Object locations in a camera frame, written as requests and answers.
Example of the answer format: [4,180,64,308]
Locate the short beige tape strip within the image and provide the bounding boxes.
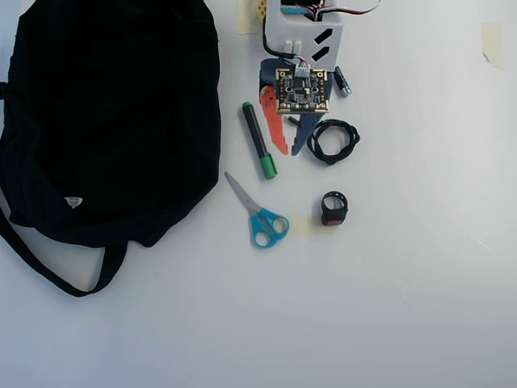
[288,215,323,235]

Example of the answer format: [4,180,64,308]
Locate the black fabric bag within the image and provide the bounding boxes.
[0,0,222,299]

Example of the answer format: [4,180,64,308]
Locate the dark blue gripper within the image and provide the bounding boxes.
[258,58,337,157]

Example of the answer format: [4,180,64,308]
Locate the black marker with green cap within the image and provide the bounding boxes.
[241,101,279,181]

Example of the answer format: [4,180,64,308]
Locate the blue handled scissors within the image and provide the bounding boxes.
[224,171,291,249]

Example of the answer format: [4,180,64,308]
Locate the thin black camera cable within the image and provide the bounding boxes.
[260,15,302,61]

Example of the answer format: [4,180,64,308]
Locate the torn beige tape piece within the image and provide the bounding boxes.
[480,22,506,70]

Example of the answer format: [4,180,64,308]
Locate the small black red clip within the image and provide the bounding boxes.
[321,190,351,227]

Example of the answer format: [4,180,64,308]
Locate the black camera circuit board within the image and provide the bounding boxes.
[275,67,330,113]

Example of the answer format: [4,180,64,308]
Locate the red white servo wires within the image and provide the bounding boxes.
[313,0,389,19]

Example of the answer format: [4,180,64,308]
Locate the black braided USB cable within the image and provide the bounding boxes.
[284,115,362,167]

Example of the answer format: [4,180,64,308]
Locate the long beige tape strip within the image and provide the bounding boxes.
[237,0,262,36]

